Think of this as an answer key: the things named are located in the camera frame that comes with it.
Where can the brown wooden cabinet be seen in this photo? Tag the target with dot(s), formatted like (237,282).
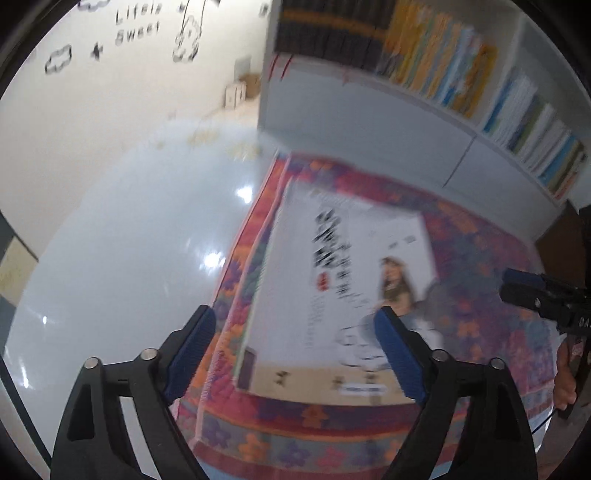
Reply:
(554,240)

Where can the row of yellow orange books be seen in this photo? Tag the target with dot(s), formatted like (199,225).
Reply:
(438,60)

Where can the white wall socket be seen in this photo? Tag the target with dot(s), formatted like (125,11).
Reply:
(243,67)

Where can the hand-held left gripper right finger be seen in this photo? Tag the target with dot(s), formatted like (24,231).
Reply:
(397,355)

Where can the cloud outline wall decal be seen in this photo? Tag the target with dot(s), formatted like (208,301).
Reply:
(187,41)
(58,59)
(92,3)

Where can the floral blanket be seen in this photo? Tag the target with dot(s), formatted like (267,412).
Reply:
(485,277)

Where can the black star wall decal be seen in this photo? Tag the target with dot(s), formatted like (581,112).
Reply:
(96,51)

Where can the white calligraphy book beige base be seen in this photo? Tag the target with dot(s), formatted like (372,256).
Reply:
(300,277)

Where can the black lettering wall decal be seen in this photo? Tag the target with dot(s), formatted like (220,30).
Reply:
(121,37)

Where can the person's right hand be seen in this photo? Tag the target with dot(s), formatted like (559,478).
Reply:
(564,378)

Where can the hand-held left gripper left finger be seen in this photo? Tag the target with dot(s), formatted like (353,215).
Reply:
(191,355)

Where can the white bookshelf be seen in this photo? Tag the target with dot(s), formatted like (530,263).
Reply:
(369,120)

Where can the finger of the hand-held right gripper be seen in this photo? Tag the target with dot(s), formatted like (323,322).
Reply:
(521,278)
(531,302)

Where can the row of black books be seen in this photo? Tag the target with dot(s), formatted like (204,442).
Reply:
(332,32)

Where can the small cardboard box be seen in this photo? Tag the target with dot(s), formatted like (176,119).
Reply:
(242,92)

